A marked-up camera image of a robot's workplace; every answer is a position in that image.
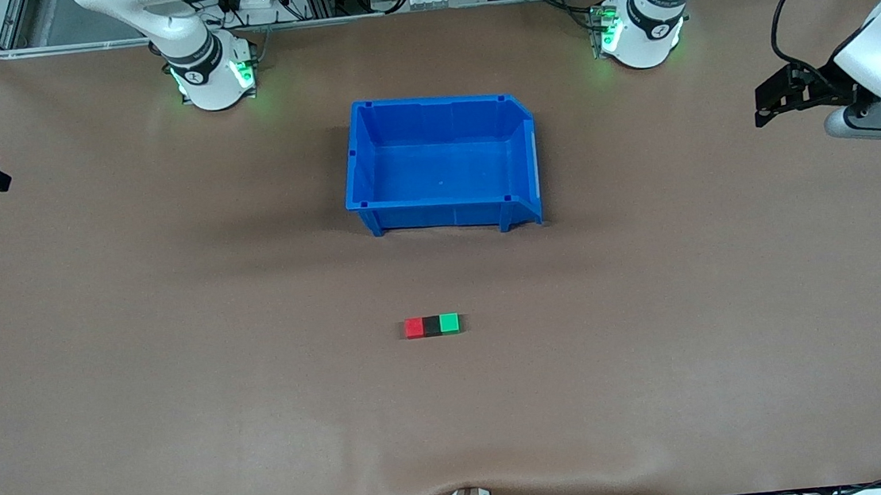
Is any blue plastic storage bin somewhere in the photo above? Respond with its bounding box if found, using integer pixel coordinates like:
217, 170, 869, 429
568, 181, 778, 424
337, 86, 546, 246

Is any aluminium frame rail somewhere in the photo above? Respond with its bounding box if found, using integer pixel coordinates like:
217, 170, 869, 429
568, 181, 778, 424
0, 0, 685, 60

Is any brown table mat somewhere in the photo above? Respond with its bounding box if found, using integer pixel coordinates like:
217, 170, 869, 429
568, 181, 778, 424
0, 0, 881, 495

